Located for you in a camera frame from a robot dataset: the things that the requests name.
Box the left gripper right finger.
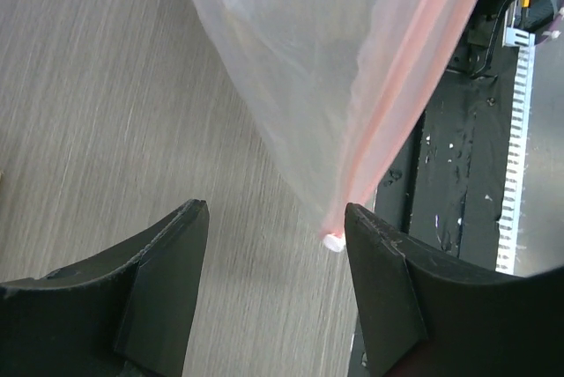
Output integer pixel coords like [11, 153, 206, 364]
[345, 203, 563, 376]

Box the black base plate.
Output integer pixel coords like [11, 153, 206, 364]
[347, 41, 530, 369]

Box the clear pink zip top bag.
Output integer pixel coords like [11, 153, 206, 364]
[192, 0, 478, 252]

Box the white slotted cable duct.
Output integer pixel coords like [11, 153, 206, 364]
[496, 27, 536, 275]

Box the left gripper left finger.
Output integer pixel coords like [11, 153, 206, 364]
[1, 200, 209, 376]

